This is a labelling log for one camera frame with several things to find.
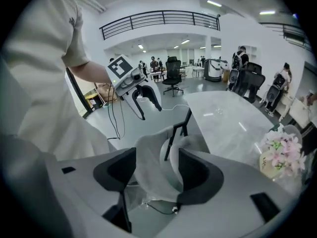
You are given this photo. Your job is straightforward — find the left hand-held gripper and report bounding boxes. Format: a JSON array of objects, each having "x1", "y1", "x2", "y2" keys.
[{"x1": 106, "y1": 54, "x2": 163, "y2": 120}]

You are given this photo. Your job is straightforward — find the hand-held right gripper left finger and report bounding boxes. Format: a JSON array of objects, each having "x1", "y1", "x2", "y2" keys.
[{"x1": 93, "y1": 147, "x2": 137, "y2": 233}]

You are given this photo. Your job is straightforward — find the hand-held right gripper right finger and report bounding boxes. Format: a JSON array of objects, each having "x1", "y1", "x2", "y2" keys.
[{"x1": 178, "y1": 147, "x2": 225, "y2": 206}]

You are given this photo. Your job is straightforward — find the white cloth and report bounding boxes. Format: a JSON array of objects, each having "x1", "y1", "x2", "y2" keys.
[{"x1": 126, "y1": 108, "x2": 211, "y2": 204}]

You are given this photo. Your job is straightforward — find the person's left forearm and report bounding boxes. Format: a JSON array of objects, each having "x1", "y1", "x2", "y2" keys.
[{"x1": 67, "y1": 59, "x2": 112, "y2": 84}]

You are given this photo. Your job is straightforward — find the black mesh office chair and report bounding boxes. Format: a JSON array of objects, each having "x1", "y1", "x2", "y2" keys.
[{"x1": 162, "y1": 56, "x2": 184, "y2": 98}]

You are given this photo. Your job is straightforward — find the round white table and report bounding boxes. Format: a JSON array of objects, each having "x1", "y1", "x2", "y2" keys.
[{"x1": 184, "y1": 90, "x2": 285, "y2": 173}]

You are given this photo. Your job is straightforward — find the grey office chair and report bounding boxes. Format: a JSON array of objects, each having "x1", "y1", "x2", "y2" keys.
[
  {"x1": 266, "y1": 85, "x2": 282, "y2": 104},
  {"x1": 228, "y1": 68, "x2": 240, "y2": 91}
]

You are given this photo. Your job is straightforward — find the yellow bin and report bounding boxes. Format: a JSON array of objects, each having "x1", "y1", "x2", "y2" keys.
[{"x1": 85, "y1": 93, "x2": 104, "y2": 112}]

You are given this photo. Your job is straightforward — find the white mobile robot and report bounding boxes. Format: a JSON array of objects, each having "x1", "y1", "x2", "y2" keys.
[{"x1": 203, "y1": 58, "x2": 228, "y2": 83}]

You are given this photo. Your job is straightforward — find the pink flower bouquet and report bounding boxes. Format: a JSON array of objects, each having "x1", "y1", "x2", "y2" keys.
[{"x1": 259, "y1": 124, "x2": 308, "y2": 180}]

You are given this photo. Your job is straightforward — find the black mezzanine railing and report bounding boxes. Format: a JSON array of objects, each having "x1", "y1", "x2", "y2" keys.
[
  {"x1": 259, "y1": 22, "x2": 312, "y2": 51},
  {"x1": 99, "y1": 10, "x2": 221, "y2": 41}
]

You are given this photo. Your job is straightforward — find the person's beige t-shirt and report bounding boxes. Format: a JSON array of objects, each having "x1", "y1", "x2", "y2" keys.
[{"x1": 0, "y1": 0, "x2": 117, "y2": 161}]

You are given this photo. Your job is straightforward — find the white counter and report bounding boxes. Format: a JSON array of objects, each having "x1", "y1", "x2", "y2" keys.
[{"x1": 278, "y1": 92, "x2": 317, "y2": 130}]

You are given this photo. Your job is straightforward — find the ceiling strip lights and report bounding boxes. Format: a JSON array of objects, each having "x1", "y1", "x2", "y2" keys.
[{"x1": 108, "y1": 0, "x2": 277, "y2": 53}]

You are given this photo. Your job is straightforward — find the white floor cable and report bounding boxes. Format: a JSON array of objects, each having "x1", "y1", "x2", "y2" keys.
[{"x1": 138, "y1": 97, "x2": 190, "y2": 112}]

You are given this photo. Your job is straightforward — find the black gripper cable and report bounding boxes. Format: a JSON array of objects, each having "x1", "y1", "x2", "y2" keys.
[{"x1": 107, "y1": 82, "x2": 122, "y2": 140}]

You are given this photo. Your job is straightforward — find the black cable white plug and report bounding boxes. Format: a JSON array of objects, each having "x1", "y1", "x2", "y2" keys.
[{"x1": 141, "y1": 199, "x2": 180, "y2": 216}]

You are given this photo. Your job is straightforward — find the black window frame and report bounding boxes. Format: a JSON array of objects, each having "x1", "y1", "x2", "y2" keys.
[{"x1": 64, "y1": 67, "x2": 88, "y2": 120}]

